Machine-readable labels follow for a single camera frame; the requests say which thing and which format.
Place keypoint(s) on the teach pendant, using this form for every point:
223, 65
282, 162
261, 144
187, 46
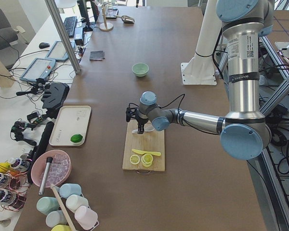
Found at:
57, 52
39, 68

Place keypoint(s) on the green lime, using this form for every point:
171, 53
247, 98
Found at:
76, 138

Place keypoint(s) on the black keyboard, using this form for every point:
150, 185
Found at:
70, 25

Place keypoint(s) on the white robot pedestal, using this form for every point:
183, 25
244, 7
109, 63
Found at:
200, 69

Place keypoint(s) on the lemon slice single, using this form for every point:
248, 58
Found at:
134, 159

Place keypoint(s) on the grey folded cloth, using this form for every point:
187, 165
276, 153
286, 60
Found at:
97, 55

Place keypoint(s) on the far teach pendant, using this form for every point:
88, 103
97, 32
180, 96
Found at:
57, 52

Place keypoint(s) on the aluminium frame post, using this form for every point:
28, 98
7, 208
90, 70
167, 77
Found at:
54, 12

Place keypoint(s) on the grey-blue cup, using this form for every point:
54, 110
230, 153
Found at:
55, 218

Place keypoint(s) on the near teach pendant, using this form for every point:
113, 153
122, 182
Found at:
39, 68

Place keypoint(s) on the black angular device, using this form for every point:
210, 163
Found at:
54, 97

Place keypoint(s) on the pink ice bowl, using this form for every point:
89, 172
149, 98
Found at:
60, 168

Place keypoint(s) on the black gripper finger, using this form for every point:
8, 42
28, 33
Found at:
141, 126

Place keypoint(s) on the metal scoop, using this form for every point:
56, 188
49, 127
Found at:
126, 19

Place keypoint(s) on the yellow plastic knife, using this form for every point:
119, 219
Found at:
146, 152

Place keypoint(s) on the stacked lemon slices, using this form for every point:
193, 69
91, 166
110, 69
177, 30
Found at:
147, 160

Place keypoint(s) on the green cup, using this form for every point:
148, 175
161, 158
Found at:
46, 205

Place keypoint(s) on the bamboo cutting board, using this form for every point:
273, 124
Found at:
148, 141

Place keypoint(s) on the white ceramic spoon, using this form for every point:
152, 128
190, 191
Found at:
147, 129

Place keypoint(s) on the green bowl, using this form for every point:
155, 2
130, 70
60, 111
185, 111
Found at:
140, 69

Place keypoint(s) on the steel black-tipped muddler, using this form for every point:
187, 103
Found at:
45, 175

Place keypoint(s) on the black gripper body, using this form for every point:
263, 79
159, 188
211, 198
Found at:
141, 121

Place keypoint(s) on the copper wire bottle rack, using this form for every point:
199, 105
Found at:
13, 188

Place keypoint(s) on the black long bar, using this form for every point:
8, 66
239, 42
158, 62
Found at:
40, 148

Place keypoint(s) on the yellow cup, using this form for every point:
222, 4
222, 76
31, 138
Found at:
61, 227

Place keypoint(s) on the black computer mouse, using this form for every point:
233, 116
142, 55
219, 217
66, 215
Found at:
44, 45

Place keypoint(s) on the pink cup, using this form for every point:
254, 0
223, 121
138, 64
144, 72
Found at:
86, 217

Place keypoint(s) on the white cup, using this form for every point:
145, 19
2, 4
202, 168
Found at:
74, 201

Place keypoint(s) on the blue cup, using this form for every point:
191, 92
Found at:
69, 189

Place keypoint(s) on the cream rabbit tray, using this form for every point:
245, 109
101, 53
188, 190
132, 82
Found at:
72, 119

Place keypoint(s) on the wooden mug tree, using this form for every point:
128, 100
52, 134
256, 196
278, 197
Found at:
105, 26

